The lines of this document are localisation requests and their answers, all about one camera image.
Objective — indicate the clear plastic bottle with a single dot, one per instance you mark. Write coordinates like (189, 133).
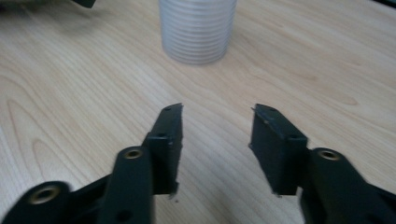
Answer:
(197, 31)

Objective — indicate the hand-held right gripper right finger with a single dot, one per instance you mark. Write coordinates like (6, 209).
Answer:
(277, 155)

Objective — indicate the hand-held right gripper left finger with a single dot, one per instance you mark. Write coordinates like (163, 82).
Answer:
(165, 155)

